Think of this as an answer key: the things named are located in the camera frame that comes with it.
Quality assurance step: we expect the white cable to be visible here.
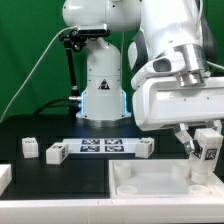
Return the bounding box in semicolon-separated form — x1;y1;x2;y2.
0;25;80;124

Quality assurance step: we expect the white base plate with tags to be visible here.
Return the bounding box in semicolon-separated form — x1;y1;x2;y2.
63;138;139;154

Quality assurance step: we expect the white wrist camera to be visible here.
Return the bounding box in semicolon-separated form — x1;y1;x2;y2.
131;52;186;90

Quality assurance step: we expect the white obstacle wall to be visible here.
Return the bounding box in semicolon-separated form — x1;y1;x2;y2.
0;164;12;196
0;198;224;224

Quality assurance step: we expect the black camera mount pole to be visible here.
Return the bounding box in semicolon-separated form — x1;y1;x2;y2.
59;31;86;117

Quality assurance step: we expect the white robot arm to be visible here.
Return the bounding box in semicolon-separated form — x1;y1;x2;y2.
62;0;224;154

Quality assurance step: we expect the black cable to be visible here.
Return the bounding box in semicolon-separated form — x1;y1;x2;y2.
33;97;73;116

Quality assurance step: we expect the white square tabletop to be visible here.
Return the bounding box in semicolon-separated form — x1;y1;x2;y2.
109;159;224;198

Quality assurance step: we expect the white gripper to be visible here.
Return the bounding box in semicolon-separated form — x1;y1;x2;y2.
132;77;224;154

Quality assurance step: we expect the grey mounted camera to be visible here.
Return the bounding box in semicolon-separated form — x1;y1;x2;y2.
77;24;110;37

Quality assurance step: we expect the white left obstacle wall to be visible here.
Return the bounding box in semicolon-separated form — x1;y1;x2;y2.
0;164;12;196

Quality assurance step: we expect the white front obstacle wall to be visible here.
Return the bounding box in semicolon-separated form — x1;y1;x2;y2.
0;198;224;224

